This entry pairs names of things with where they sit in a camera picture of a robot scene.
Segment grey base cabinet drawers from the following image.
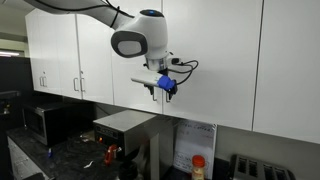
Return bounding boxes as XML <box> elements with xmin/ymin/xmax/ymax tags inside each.
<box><xmin>6</xmin><ymin>135</ymin><xmax>46</xmax><ymax>180</ymax></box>

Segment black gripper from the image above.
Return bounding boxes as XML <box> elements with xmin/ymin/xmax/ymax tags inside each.
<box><xmin>143</xmin><ymin>67</ymin><xmax>179</xmax><ymax>102</ymax></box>

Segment ceiling light strip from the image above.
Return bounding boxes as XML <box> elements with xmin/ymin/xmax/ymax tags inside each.
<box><xmin>0</xmin><ymin>50</ymin><xmax>21</xmax><ymax>58</ymax></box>

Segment black camera cable loop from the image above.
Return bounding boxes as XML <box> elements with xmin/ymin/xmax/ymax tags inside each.
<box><xmin>166</xmin><ymin>59</ymin><xmax>200</xmax><ymax>86</ymax></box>

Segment black coffee carafe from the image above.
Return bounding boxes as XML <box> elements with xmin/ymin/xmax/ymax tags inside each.
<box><xmin>118</xmin><ymin>159</ymin><xmax>140</xmax><ymax>180</ymax></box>

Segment stainless steel coffee maker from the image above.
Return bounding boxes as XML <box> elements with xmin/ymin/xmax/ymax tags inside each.
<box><xmin>92</xmin><ymin>109</ymin><xmax>177</xmax><ymax>180</ymax></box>

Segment white wrist camera blue mount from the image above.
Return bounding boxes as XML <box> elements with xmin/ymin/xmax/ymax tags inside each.
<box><xmin>130</xmin><ymin>73</ymin><xmax>177</xmax><ymax>92</ymax></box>

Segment silver toaster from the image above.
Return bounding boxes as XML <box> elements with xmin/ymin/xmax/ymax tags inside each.
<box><xmin>229</xmin><ymin>153</ymin><xmax>298</xmax><ymax>180</ymax></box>

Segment handwritten white paper note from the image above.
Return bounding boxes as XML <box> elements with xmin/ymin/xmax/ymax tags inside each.
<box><xmin>172</xmin><ymin>119</ymin><xmax>218</xmax><ymax>180</ymax></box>

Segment black microwave oven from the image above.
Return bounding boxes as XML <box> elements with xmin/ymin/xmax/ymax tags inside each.
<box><xmin>21</xmin><ymin>101</ymin><xmax>96</xmax><ymax>147</ymax></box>

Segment spice jar orange lid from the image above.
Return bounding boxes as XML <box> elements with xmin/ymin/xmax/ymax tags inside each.
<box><xmin>191</xmin><ymin>154</ymin><xmax>207</xmax><ymax>180</ymax></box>

